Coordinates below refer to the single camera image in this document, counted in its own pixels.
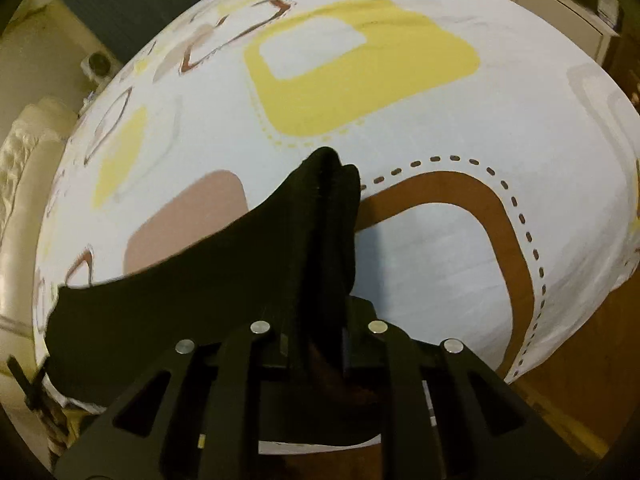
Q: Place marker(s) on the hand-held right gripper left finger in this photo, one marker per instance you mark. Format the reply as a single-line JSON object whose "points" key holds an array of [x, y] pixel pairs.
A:
{"points": [[272, 346]]}

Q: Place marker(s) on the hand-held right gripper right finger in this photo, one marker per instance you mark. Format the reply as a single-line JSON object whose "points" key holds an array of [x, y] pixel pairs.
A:
{"points": [[361, 346]]}

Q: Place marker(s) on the black pants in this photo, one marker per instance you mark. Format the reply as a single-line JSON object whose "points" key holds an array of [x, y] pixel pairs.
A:
{"points": [[225, 270]]}

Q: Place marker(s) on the black stand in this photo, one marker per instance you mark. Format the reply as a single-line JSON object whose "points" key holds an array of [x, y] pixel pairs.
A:
{"points": [[32, 390]]}

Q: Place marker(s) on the printed white bed sheet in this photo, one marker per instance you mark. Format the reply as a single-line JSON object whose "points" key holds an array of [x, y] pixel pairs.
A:
{"points": [[450, 110]]}

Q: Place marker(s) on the cream leather headboard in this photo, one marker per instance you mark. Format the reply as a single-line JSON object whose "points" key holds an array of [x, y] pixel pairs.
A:
{"points": [[25, 210]]}

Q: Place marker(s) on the small round bedside gadget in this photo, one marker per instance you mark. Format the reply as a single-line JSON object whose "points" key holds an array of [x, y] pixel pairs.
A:
{"points": [[98, 64]]}

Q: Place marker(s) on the dark teal curtain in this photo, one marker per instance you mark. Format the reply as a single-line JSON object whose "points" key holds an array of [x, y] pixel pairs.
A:
{"points": [[125, 10]]}

